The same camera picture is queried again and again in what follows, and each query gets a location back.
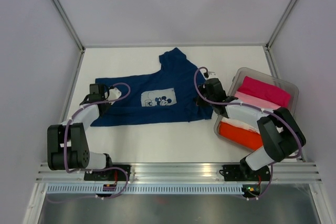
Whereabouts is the blue t-shirt with print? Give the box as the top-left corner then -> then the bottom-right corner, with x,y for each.
92,48 -> 213,127

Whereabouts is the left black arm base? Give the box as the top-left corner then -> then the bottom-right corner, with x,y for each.
84,164 -> 131,182

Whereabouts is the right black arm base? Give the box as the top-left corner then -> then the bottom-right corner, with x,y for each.
219,164 -> 270,182

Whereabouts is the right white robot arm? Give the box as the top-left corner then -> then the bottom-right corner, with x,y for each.
194,78 -> 307,180

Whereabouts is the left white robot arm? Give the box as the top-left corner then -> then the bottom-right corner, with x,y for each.
47,84 -> 114,180

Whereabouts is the light pink folded t-shirt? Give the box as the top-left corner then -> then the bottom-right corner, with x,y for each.
234,91 -> 280,110

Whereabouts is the magenta folded t-shirt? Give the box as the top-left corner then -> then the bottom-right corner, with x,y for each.
237,76 -> 291,107

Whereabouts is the white folded t-shirt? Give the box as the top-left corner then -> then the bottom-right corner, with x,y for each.
221,117 -> 260,134

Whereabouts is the clear plastic storage bin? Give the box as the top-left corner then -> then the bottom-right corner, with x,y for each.
214,67 -> 299,151

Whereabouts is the orange folded t-shirt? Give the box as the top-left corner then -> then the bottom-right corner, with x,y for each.
218,122 -> 263,151

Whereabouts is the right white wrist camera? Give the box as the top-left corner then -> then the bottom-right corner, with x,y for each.
203,70 -> 217,80

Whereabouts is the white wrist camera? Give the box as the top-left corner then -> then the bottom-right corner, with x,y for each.
108,88 -> 122,100
203,70 -> 217,80

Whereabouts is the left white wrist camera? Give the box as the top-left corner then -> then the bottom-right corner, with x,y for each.
108,88 -> 122,100

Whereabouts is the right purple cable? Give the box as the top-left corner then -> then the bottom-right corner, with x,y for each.
193,66 -> 303,200

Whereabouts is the purple cable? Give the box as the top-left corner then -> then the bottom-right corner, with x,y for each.
47,82 -> 131,204
193,66 -> 303,200

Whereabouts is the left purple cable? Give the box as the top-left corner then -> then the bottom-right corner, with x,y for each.
47,82 -> 131,204

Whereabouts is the aluminium front rail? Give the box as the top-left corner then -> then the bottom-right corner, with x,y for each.
35,162 -> 322,184

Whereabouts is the white slotted cable duct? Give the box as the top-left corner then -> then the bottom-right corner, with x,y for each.
47,183 -> 244,195

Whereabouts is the left aluminium frame post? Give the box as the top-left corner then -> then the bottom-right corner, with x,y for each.
51,0 -> 85,53

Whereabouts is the aluminium frame post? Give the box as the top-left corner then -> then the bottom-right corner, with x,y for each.
51,0 -> 85,53
265,0 -> 299,50

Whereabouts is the right aluminium frame post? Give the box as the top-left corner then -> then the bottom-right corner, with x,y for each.
265,0 -> 299,50

